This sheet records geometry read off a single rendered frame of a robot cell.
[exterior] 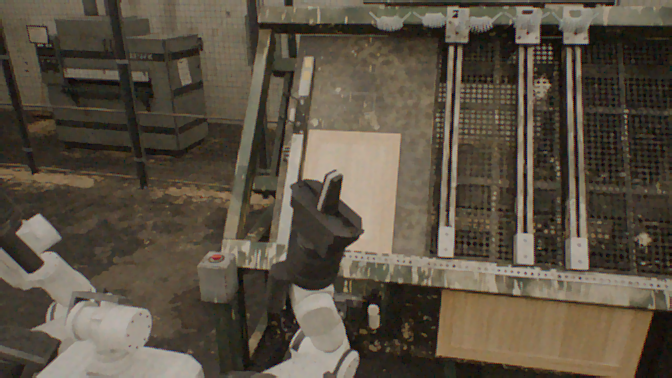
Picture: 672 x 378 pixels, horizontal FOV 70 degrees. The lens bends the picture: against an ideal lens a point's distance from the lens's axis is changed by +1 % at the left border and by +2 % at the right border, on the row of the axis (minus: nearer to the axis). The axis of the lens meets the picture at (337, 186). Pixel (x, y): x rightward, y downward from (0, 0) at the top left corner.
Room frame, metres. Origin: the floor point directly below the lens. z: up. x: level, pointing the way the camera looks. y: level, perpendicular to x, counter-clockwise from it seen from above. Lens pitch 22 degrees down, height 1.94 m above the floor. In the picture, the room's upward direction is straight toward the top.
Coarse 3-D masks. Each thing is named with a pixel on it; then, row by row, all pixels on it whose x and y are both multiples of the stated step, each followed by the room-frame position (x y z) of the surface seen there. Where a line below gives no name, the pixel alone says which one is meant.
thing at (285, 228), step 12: (312, 60) 2.42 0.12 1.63; (312, 72) 2.39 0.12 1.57; (300, 84) 2.34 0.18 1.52; (300, 144) 2.14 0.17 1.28; (300, 156) 2.11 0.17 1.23; (288, 168) 2.07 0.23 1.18; (288, 180) 2.03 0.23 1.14; (288, 192) 2.00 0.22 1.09; (288, 204) 1.96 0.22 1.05; (288, 216) 1.92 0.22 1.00; (288, 228) 1.89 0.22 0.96; (288, 240) 1.86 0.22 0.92
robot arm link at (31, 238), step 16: (16, 208) 0.81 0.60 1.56; (0, 224) 0.77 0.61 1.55; (16, 224) 0.79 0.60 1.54; (32, 224) 0.82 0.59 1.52; (48, 224) 0.84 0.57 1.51; (0, 240) 0.75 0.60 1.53; (16, 240) 0.76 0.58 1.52; (32, 240) 0.80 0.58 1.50; (48, 240) 0.82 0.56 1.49; (0, 256) 0.77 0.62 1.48; (16, 256) 0.76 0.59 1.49; (32, 256) 0.77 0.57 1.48; (32, 272) 0.77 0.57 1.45
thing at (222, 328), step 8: (216, 304) 1.65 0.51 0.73; (224, 304) 1.65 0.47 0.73; (216, 312) 1.65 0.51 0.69; (224, 312) 1.65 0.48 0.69; (216, 320) 1.65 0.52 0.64; (224, 320) 1.65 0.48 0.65; (216, 328) 1.65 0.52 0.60; (224, 328) 1.65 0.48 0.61; (232, 328) 1.69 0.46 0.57; (216, 336) 1.66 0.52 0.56; (224, 336) 1.65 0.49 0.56; (232, 336) 1.69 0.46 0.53; (224, 344) 1.65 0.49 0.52; (232, 344) 1.68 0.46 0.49; (224, 352) 1.65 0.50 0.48; (232, 352) 1.67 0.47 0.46; (224, 360) 1.65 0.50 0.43; (232, 360) 1.66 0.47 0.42; (224, 368) 1.65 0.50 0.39; (232, 368) 1.66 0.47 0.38
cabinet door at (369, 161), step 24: (312, 144) 2.15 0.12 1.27; (336, 144) 2.14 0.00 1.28; (360, 144) 2.12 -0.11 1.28; (384, 144) 2.11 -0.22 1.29; (312, 168) 2.08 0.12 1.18; (336, 168) 2.06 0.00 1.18; (360, 168) 2.05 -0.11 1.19; (384, 168) 2.03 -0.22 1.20; (360, 192) 1.98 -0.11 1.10; (384, 192) 1.96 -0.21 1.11; (384, 216) 1.89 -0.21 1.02; (360, 240) 1.83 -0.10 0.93; (384, 240) 1.82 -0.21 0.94
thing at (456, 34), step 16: (464, 16) 2.24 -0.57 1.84; (448, 32) 2.33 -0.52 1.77; (464, 32) 2.31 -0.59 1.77; (448, 48) 2.36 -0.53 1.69; (448, 64) 2.26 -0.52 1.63; (448, 80) 2.21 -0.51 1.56; (448, 96) 2.16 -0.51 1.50; (448, 112) 2.11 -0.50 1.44; (448, 128) 2.06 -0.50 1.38; (448, 144) 2.01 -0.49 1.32; (448, 160) 2.00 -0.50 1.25; (448, 176) 1.95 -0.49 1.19; (448, 192) 1.91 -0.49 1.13; (448, 208) 1.83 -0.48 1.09; (448, 224) 1.82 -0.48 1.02; (448, 240) 1.74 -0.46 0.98; (448, 256) 1.70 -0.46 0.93
